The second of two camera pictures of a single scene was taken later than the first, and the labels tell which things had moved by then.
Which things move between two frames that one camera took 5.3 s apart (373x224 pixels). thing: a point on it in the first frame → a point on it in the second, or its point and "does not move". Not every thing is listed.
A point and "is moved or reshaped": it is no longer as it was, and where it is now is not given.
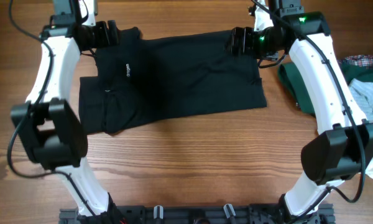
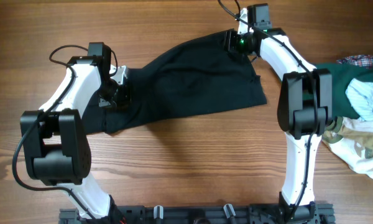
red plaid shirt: [367, 60] does not move
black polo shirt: [140, 79] is moved or reshaped
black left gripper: [114, 33] → [125, 101]
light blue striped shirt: [370, 98] does not move
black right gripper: [246, 33] does not move
